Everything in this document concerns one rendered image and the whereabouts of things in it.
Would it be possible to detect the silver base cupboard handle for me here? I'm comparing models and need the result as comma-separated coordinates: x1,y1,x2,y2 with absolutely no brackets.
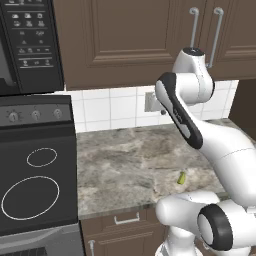
87,239,96,256

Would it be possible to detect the grey wall socket plate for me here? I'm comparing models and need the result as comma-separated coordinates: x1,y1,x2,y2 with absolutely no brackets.
144,91,167,114

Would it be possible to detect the black microwave oven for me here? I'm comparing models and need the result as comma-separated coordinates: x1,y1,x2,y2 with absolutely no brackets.
0,0,65,97

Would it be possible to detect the brown base cupboard door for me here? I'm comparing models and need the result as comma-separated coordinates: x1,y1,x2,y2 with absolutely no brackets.
83,227,176,256

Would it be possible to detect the silver drawer handle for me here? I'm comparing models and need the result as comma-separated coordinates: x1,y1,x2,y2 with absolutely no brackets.
113,212,141,226

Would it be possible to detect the yellow-green lemon wedge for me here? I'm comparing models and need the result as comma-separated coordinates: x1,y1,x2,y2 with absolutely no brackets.
177,170,187,185

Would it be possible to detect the silver cupboard door handle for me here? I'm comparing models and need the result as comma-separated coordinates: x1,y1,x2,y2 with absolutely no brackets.
189,7,200,50
205,6,225,69

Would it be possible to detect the black stove with hob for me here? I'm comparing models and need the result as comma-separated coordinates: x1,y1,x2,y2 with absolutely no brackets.
0,94,86,256

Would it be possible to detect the brown wall cupboard door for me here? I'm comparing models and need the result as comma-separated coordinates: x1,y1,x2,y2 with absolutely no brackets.
198,0,256,82
53,0,209,92

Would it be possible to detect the brown drawer front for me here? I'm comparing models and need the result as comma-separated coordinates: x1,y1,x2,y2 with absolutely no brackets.
80,207,167,239

